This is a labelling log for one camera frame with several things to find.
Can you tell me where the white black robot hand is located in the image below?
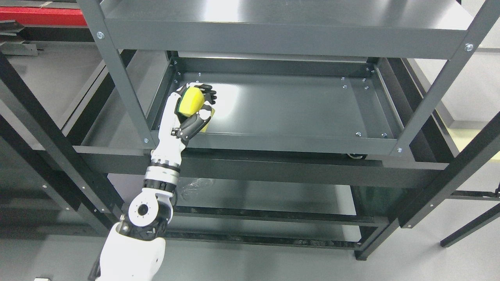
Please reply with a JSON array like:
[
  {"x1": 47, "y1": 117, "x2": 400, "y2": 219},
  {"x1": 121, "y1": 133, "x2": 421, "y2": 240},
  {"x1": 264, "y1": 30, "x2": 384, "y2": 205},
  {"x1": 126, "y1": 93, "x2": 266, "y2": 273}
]
[{"x1": 151, "y1": 82, "x2": 217, "y2": 167}]

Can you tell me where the green yellow sponge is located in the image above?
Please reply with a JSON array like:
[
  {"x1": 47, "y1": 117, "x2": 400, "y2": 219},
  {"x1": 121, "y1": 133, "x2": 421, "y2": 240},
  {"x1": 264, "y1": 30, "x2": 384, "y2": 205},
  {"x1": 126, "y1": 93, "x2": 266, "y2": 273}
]
[{"x1": 177, "y1": 87, "x2": 205, "y2": 117}]

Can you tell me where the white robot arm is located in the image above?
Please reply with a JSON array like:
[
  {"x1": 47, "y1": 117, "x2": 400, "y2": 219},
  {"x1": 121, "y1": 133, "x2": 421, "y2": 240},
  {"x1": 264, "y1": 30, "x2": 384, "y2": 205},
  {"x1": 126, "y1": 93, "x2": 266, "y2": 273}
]
[{"x1": 88, "y1": 157, "x2": 182, "y2": 281}]

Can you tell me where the grey metal shelf unit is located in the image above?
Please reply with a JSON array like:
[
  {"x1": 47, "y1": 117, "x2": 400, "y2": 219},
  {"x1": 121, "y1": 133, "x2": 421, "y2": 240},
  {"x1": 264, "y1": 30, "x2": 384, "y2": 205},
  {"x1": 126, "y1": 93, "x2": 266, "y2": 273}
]
[{"x1": 76, "y1": 0, "x2": 499, "y2": 260}]

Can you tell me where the dark metal shelf rack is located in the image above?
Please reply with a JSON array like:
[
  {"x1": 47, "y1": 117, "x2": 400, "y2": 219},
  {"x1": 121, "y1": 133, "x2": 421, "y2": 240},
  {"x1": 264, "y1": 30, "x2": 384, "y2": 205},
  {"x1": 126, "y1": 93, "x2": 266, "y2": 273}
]
[{"x1": 1, "y1": 54, "x2": 123, "y2": 235}]

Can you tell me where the clear plastic wrap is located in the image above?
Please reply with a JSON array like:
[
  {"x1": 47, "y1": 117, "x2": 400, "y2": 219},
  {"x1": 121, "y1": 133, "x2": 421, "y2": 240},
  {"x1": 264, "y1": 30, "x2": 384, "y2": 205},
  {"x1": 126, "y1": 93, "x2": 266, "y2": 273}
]
[{"x1": 177, "y1": 178, "x2": 215, "y2": 202}]

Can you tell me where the red panel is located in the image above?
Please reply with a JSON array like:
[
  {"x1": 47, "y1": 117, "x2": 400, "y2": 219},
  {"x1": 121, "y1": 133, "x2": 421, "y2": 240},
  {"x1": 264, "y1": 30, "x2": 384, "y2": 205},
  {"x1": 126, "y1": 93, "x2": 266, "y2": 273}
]
[{"x1": 0, "y1": 7, "x2": 87, "y2": 27}]

